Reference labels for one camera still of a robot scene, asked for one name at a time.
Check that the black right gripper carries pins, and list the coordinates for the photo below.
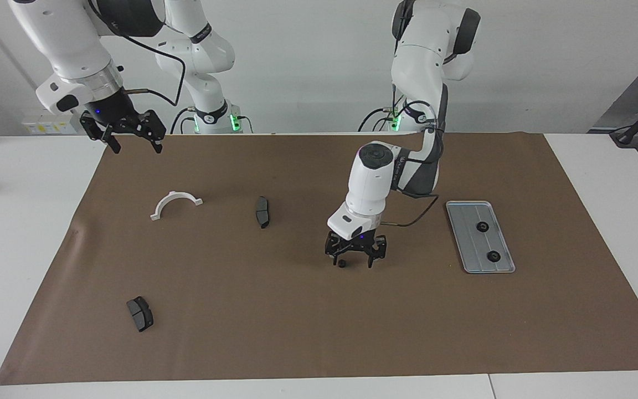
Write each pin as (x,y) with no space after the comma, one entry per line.
(111,108)

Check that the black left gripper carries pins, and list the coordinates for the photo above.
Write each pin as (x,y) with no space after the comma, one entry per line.
(355,244)

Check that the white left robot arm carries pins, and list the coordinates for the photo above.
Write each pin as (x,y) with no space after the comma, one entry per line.
(369,183)

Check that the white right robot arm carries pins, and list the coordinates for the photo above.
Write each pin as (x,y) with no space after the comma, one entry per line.
(70,39)

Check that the silver metal tray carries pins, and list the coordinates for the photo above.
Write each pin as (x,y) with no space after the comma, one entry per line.
(471,244)

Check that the brown table mat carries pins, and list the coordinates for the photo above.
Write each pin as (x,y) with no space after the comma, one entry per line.
(324,321)

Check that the dark grey brake pad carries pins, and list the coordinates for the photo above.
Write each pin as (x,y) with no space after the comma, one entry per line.
(262,213)
(140,315)

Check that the white wall power strip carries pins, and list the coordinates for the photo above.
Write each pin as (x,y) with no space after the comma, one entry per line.
(42,127)

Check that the white semicircular bracket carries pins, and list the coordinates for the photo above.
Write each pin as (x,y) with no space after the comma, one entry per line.
(176,194)

